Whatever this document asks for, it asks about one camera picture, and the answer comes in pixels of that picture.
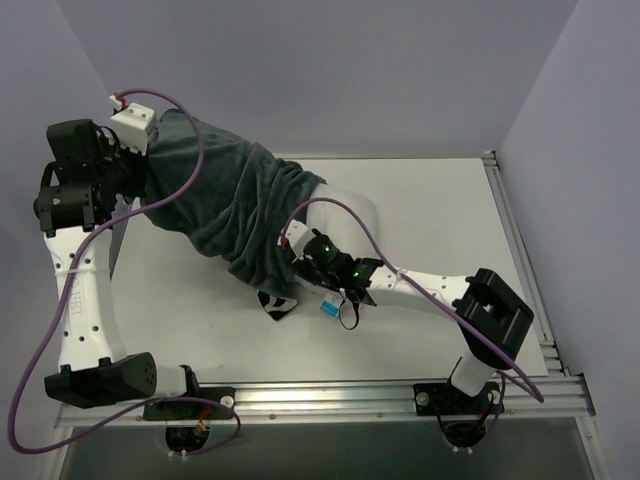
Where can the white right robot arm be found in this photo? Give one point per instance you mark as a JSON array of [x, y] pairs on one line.
[[494, 320]]

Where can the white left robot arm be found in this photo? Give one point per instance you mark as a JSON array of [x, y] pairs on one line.
[[93, 167]]

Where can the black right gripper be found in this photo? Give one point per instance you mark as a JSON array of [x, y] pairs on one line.
[[304, 265]]

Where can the zebra print pillowcase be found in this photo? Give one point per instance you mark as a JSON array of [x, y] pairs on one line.
[[235, 208]]

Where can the white pillow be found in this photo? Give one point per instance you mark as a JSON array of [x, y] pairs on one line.
[[339, 225]]

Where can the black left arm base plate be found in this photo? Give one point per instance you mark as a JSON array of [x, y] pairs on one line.
[[208, 403]]

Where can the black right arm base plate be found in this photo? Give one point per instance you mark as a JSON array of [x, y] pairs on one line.
[[440, 398]]

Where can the aluminium right side rail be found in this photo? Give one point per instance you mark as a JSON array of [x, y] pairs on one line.
[[523, 267]]

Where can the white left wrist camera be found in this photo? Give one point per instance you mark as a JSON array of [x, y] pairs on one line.
[[133, 126]]

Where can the aluminium front rail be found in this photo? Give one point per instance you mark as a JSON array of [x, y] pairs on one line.
[[316, 402]]

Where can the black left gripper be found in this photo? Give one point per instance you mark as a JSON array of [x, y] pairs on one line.
[[132, 167]]

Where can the aluminium rail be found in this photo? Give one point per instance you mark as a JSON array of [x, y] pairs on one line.
[[523, 267], [316, 402]]

